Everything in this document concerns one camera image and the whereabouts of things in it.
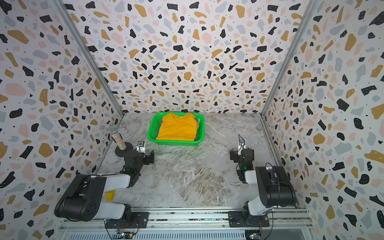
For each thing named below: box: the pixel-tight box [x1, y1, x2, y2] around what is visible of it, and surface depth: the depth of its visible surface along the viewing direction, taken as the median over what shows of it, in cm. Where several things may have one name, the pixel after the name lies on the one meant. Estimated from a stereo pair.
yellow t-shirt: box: [156, 112, 198, 141], surface depth 106 cm
